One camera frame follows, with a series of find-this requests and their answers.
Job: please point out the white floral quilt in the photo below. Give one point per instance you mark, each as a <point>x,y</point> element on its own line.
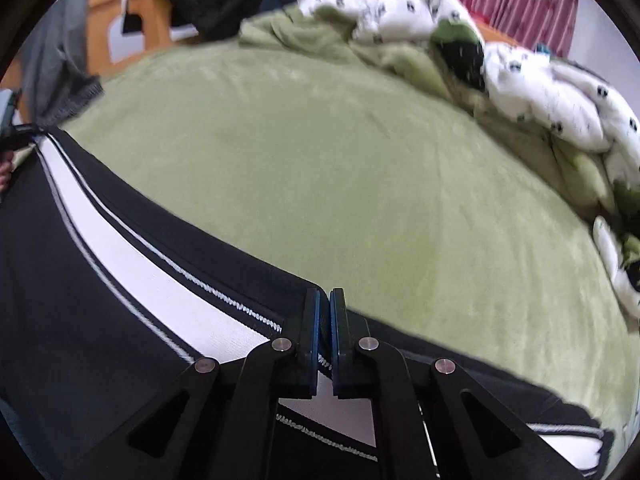
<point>540,95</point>

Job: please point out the grey jeans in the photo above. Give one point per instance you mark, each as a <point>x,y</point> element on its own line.
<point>50,70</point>

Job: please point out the teal cloth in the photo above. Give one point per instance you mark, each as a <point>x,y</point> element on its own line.
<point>542,49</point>

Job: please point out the person's left hand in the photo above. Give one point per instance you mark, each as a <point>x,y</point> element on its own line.
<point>3,175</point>

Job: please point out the green bed blanket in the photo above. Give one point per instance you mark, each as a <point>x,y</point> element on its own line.
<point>325,160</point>

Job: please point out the black pants with white stripe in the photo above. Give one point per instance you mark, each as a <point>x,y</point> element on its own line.
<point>75,310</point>

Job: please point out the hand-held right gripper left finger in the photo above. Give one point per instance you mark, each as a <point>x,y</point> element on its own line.
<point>314,335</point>

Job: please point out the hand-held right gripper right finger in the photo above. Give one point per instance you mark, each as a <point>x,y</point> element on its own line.
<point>334,340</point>

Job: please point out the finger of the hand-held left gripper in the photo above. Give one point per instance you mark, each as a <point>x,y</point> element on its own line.
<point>17,135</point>

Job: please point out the wooden bed frame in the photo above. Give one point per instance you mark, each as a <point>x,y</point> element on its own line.
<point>150,15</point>

